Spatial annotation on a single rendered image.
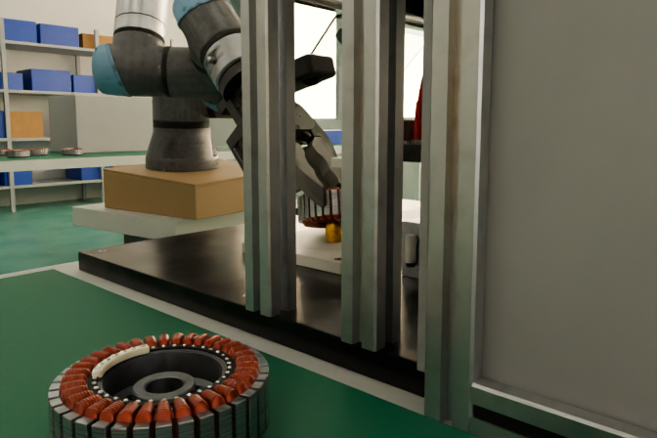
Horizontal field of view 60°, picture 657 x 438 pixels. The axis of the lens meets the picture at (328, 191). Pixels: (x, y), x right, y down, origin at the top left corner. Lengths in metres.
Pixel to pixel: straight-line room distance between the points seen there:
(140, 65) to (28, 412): 0.58
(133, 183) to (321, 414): 0.87
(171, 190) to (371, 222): 0.75
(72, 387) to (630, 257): 0.27
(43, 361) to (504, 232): 0.33
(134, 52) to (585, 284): 0.72
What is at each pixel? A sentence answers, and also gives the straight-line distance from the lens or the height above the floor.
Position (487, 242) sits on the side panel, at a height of 0.85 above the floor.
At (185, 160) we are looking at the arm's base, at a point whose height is 0.84.
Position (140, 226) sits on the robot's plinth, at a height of 0.73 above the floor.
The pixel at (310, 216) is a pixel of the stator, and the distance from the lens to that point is 0.65.
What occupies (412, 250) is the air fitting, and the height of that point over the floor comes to 0.80.
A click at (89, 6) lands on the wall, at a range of 7.95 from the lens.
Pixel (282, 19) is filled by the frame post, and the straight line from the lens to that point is 0.44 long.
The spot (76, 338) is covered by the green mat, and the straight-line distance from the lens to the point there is 0.50.
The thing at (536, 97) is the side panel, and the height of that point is 0.93.
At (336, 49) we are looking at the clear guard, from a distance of 0.86.
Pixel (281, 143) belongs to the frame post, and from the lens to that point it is 0.44.
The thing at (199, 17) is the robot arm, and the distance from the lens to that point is 0.78.
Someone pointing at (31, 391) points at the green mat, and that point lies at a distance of 0.42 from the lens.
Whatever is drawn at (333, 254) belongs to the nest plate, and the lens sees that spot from 0.59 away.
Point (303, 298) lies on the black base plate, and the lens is 0.49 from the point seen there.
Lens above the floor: 0.92
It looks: 7 degrees down
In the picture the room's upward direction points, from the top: straight up
